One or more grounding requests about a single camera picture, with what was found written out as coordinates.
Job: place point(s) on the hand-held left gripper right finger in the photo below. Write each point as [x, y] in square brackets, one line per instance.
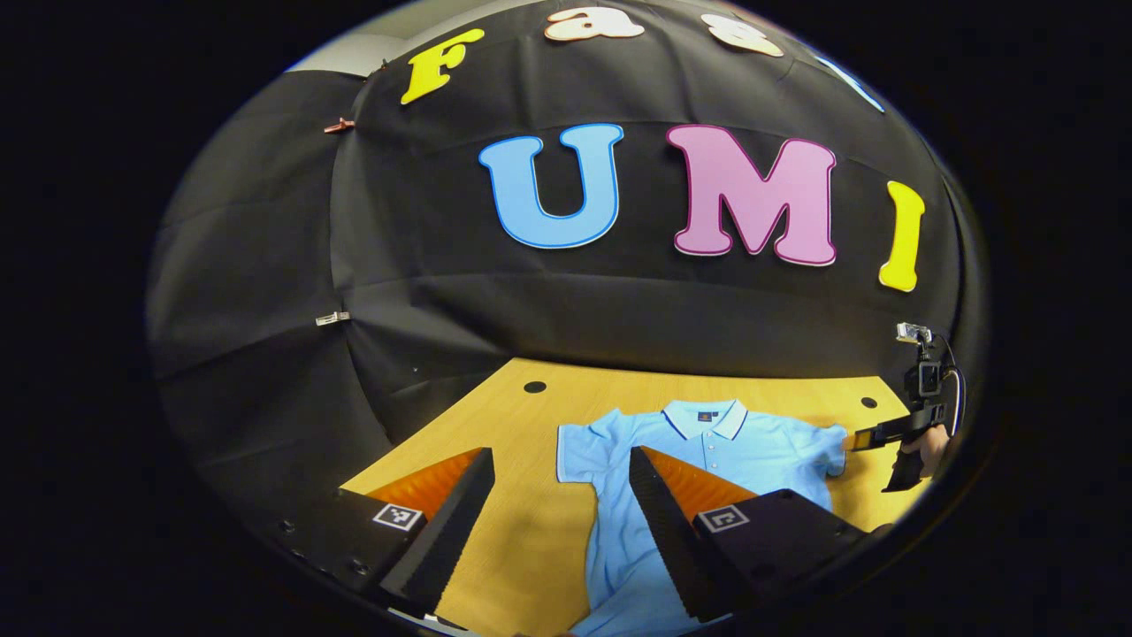
[668, 540]

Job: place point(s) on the small white clip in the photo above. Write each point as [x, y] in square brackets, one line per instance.
[332, 318]

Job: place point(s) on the small pink clip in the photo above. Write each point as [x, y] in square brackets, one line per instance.
[339, 125]

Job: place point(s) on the black backdrop cloth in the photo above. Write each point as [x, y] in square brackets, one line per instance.
[424, 292]

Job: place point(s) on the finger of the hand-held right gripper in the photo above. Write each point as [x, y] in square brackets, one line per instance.
[889, 431]

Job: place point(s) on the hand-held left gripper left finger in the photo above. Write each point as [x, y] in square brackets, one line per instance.
[451, 540]

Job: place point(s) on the light blue T-shirt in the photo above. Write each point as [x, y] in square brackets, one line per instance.
[769, 451]

